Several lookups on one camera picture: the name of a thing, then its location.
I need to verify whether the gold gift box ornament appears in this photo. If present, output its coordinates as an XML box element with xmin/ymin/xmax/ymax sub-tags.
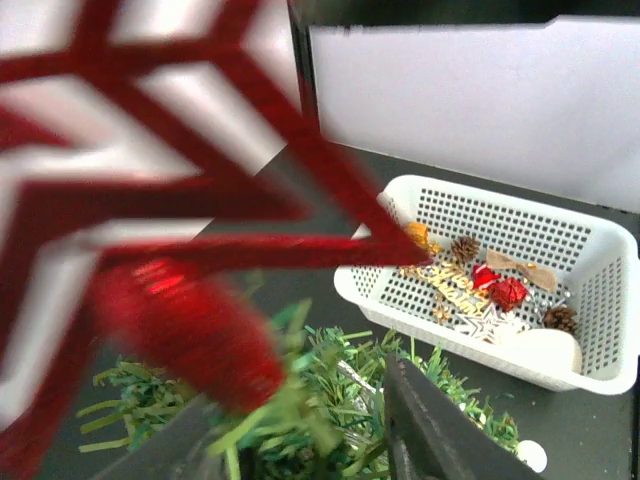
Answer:
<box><xmin>404</xmin><ymin>222</ymin><xmax>443</xmax><ymax>255</ymax></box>

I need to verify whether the wooden snowman ornament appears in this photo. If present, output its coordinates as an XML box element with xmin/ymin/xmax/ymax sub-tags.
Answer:
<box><xmin>503</xmin><ymin>329</ymin><xmax>582</xmax><ymax>374</ymax></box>

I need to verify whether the brown pine cone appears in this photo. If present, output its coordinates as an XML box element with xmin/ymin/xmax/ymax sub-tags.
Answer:
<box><xmin>543</xmin><ymin>305</ymin><xmax>577</xmax><ymax>335</ymax></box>
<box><xmin>450</xmin><ymin>236</ymin><xmax>480</xmax><ymax>263</ymax></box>

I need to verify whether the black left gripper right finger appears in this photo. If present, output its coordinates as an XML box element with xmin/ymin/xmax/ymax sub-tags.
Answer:
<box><xmin>383</xmin><ymin>354</ymin><xmax>540</xmax><ymax>480</ymax></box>

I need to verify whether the burlap bow ornament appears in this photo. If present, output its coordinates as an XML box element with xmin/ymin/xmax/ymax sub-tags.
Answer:
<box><xmin>485</xmin><ymin>249</ymin><xmax>558</xmax><ymax>292</ymax></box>

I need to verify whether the fairy light string with battery box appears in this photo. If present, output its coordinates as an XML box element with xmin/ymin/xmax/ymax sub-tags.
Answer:
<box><xmin>339</xmin><ymin>359</ymin><xmax>549</xmax><ymax>474</ymax></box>

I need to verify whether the white perforated plastic basket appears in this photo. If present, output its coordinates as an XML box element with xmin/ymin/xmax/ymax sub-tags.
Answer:
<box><xmin>334</xmin><ymin>175</ymin><xmax>639</xmax><ymax>395</ymax></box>

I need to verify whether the red santa hat ornament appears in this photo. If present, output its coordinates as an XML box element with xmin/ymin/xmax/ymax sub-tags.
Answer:
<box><xmin>471</xmin><ymin>263</ymin><xmax>501</xmax><ymax>291</ymax></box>

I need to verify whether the silver star ornament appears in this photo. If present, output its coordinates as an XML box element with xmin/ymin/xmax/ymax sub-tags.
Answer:
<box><xmin>452</xmin><ymin>304</ymin><xmax>531</xmax><ymax>345</ymax></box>

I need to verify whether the small green christmas tree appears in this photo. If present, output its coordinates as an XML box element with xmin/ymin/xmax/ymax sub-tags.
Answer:
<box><xmin>75</xmin><ymin>272</ymin><xmax>524</xmax><ymax>480</ymax></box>

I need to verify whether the red glitter star ornament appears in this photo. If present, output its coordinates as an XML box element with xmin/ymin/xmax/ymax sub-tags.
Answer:
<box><xmin>1</xmin><ymin>1</ymin><xmax>426</xmax><ymax>479</ymax></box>

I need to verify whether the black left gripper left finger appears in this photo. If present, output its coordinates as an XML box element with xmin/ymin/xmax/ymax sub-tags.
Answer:
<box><xmin>93</xmin><ymin>395</ymin><xmax>225</xmax><ymax>480</ymax></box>

